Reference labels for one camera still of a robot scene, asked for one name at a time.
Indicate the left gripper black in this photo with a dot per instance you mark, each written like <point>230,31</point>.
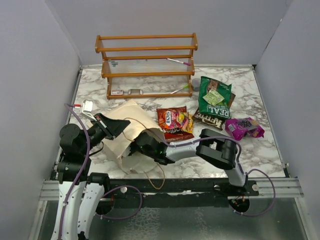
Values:
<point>112,127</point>

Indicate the beige paper bag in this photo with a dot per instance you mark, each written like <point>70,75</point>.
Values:
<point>119,148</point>

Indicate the orange red snack bag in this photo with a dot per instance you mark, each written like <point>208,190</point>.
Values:
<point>173,137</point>

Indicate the yellow m&m candy bag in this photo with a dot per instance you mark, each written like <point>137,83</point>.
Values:
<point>190,124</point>

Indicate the light green snack packet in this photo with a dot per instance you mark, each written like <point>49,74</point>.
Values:
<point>213,97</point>

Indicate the brown kettle chips bag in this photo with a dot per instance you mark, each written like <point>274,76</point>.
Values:
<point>212,120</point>

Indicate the green real chips bag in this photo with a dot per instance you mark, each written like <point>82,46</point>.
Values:
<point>209,83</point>

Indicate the magenta candy bag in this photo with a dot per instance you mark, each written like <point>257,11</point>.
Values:
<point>239,128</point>

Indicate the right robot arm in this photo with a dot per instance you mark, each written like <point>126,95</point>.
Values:
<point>221,151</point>

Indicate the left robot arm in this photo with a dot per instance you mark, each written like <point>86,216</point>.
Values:
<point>79,190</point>

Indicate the small red white box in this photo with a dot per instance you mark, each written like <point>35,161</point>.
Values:
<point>117,92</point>

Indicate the wooden three-tier shelf rack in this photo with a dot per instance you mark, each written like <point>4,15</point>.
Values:
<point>145,56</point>

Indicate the green capped white marker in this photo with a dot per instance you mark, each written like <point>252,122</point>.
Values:
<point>180,89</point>

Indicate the small grey plastic cup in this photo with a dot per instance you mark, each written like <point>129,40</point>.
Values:
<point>195,84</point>

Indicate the pink capped white marker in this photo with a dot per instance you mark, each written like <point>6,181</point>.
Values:
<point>178,61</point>

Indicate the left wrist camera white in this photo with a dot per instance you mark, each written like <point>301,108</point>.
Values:
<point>86,110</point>

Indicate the metal handle bracket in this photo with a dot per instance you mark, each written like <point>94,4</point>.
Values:
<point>135,91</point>

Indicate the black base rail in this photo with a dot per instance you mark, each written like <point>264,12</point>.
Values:
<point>175,193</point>

